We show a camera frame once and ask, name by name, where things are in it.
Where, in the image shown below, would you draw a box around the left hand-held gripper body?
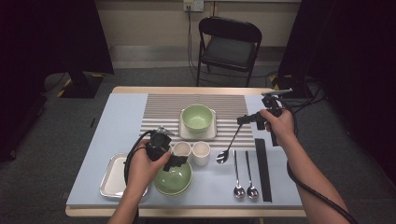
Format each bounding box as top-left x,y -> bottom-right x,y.
145,125 -> 176,162

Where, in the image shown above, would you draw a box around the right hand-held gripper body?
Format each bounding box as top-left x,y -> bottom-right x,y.
255,88 -> 293,131

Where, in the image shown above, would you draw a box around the square white plate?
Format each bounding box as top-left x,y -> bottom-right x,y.
99,152 -> 149,199
178,108 -> 219,141

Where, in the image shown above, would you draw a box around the long metal spoon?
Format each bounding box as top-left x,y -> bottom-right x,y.
244,149 -> 260,200
216,123 -> 244,165
232,149 -> 247,199

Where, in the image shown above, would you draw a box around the green bowl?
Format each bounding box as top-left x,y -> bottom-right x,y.
152,160 -> 193,197
181,104 -> 215,134

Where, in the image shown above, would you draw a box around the row of black chopsticks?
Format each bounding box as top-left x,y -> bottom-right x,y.
254,138 -> 273,203

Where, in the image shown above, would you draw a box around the person's right hand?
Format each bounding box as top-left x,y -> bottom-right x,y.
260,108 -> 297,147

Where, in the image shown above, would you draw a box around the person's left hand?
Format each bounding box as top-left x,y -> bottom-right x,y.
125,139 -> 172,194

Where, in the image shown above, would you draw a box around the white ceramic cup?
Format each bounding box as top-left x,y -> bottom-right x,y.
191,141 -> 212,167
172,141 -> 192,158

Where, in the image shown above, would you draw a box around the black stand base striped tape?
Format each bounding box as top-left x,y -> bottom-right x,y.
269,74 -> 312,100
55,68 -> 106,99

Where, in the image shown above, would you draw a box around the striped placemat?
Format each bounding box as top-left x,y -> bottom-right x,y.
136,93 -> 256,148

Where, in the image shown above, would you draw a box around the light blue table mat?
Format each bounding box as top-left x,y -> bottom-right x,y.
65,92 -> 304,209

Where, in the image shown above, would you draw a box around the black folding chair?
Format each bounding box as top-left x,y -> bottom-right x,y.
195,16 -> 263,88

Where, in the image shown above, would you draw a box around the black curtain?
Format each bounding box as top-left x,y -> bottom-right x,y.
277,0 -> 396,188
0,0 -> 115,162

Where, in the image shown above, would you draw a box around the black floor cables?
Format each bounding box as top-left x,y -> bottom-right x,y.
279,78 -> 328,122

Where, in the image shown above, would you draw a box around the white wall outlet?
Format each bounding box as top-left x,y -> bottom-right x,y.
182,0 -> 205,13

